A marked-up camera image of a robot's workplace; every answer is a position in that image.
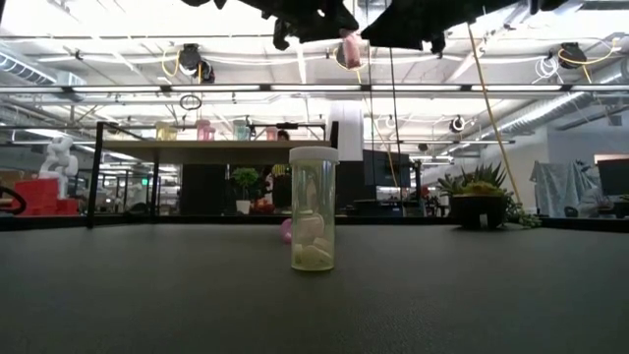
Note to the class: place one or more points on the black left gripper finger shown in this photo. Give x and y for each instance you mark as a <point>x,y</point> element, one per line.
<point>319,30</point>
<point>319,10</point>

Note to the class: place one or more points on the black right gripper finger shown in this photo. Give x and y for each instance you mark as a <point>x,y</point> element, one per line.
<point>408,12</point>
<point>398,35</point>

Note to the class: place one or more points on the red cup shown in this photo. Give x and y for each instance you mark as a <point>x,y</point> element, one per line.
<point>271,134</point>

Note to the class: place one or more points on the teal pill bottle white cap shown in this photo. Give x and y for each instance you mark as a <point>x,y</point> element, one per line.
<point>239,130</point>
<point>249,134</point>

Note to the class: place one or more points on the yellow pill bottle white cap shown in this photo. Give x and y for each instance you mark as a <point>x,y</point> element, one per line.
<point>313,206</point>
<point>173,134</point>
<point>162,132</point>

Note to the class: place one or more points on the long ceiling light bar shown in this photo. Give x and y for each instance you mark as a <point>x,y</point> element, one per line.
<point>314,88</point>

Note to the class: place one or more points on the black monitor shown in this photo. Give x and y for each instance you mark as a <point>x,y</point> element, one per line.
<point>614,177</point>
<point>383,169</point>

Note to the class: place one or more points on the person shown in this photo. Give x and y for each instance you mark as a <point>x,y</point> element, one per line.
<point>281,189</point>

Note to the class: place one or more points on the small plant white pot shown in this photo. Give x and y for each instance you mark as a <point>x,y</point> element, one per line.
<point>244,182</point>

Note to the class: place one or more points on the succulent plant in dark pot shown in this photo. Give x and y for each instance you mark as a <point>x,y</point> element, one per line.
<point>479,196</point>

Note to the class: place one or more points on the bowl of orange fruit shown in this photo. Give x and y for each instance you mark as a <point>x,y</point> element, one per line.
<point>263,206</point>

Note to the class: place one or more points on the grey cloth cover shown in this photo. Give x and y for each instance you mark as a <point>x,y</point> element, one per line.
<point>560,189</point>

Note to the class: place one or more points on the black table mat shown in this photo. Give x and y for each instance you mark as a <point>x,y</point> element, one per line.
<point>314,295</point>

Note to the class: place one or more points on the red cabinet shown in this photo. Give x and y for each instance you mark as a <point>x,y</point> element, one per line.
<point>37,196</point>

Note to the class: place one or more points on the silver ceiling duct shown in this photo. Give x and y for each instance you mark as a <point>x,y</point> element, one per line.
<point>540,113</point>

